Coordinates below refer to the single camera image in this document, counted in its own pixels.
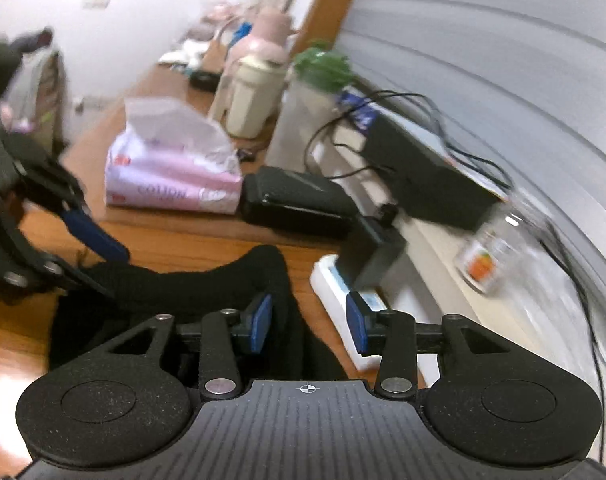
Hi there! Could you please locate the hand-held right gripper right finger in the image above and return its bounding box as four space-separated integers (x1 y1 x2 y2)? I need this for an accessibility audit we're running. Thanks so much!
345 291 521 401

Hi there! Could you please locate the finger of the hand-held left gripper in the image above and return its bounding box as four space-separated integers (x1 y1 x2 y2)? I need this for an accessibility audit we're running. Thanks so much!
0 252 118 303
13 150 131 263

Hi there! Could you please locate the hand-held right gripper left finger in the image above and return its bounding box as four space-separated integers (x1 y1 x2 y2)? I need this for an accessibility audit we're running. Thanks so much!
90 294 274 401

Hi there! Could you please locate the black knit sweater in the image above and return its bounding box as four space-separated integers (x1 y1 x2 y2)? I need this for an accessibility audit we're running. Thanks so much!
48 244 351 386

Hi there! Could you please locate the white power strip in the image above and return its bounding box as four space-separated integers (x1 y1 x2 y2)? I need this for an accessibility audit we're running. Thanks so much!
310 254 391 368

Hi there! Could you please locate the black power adapter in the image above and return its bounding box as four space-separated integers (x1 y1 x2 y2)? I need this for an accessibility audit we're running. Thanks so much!
340 202 408 291

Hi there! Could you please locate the pink tissue pack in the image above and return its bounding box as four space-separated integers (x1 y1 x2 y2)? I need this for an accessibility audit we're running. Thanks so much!
104 96 244 215

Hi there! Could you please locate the beige pink bag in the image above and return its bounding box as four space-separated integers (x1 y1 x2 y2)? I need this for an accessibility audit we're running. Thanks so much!
0 27 68 153

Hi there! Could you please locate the black zip pouch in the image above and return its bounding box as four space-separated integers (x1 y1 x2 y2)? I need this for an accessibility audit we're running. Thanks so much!
239 165 361 240

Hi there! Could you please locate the clear jar with orange label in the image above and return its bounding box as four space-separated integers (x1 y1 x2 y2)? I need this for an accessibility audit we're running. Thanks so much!
453 195 548 296

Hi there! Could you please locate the black box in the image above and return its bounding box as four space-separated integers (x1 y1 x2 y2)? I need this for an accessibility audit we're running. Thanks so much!
363 110 508 233

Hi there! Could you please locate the black round object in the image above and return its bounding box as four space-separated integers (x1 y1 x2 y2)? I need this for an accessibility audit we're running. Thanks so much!
189 70 218 92

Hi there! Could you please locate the green plant in plastic cup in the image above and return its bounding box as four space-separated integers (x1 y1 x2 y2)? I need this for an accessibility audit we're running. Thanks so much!
267 40 358 181

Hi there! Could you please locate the white crumpled cloth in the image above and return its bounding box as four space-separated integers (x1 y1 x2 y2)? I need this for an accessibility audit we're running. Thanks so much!
158 40 208 68

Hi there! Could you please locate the cream pitcher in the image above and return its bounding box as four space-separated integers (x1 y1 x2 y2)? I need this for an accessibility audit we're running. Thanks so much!
225 55 288 139

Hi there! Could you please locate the blue white packet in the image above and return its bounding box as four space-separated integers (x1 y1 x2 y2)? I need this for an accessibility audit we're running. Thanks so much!
335 85 381 133

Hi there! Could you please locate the pink thermos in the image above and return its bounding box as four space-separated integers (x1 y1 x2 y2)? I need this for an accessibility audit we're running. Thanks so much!
208 8 300 123

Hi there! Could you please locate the grey window blind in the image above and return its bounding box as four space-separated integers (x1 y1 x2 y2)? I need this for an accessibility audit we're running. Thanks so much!
333 0 606 281

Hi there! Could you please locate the wooden window frame post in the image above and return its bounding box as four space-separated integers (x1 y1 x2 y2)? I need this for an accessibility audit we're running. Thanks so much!
288 0 371 66

